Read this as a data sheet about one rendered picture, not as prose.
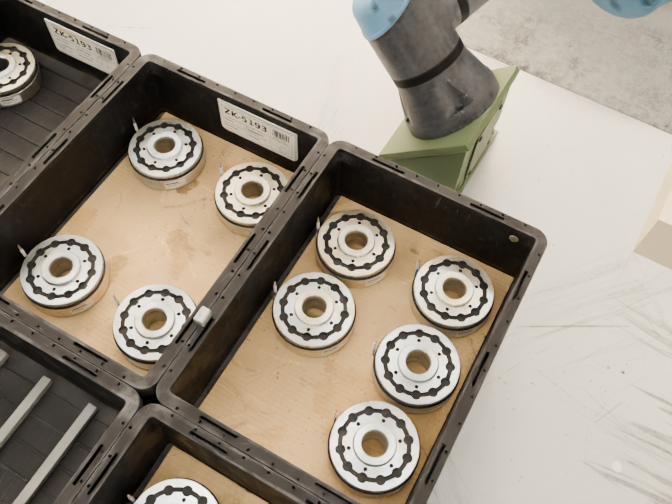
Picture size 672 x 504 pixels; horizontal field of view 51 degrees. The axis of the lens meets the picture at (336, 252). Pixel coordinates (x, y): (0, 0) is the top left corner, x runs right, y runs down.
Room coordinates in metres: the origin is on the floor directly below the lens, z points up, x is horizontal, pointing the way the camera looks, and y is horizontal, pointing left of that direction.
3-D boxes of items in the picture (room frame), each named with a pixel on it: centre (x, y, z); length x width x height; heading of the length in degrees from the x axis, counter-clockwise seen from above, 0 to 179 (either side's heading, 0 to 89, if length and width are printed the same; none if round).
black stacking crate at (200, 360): (0.33, -0.04, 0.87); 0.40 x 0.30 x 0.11; 154
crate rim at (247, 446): (0.33, -0.04, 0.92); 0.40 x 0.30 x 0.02; 154
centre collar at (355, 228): (0.46, -0.03, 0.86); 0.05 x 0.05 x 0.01
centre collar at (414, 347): (0.30, -0.10, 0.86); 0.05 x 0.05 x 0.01
